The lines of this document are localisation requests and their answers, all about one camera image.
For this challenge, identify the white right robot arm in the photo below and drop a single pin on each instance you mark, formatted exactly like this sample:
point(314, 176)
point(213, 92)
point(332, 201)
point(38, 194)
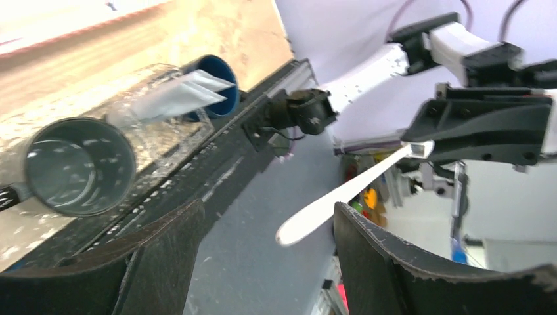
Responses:
point(347, 37)

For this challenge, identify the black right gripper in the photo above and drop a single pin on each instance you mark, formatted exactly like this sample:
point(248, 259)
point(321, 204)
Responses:
point(504, 121)

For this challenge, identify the dark green mug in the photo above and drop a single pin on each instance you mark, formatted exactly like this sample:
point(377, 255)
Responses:
point(74, 167)

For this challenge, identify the clear textured oval tray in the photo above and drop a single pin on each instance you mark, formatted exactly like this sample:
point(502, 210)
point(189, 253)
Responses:
point(24, 112)

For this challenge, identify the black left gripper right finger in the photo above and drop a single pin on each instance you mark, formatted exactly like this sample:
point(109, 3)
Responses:
point(384, 274)

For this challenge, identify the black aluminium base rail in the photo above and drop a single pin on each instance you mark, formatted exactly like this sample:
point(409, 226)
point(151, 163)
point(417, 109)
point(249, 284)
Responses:
point(216, 173)

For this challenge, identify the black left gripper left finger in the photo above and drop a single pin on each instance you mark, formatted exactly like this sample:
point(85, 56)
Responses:
point(144, 272)

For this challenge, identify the dark blue mug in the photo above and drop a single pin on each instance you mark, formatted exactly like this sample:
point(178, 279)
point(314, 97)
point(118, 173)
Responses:
point(217, 76)

